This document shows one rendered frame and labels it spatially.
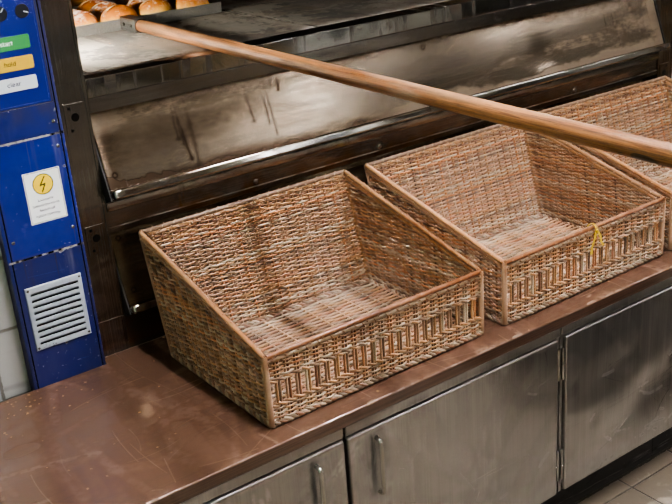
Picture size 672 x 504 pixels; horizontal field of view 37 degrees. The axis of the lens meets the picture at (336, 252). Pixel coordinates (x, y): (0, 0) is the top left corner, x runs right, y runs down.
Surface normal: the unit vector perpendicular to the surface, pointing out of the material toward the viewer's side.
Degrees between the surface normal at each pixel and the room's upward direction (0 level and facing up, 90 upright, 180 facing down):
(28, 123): 90
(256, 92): 70
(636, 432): 86
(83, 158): 90
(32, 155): 90
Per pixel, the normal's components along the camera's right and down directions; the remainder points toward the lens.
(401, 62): 0.53, -0.06
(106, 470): -0.07, -0.92
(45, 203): 0.58, 0.27
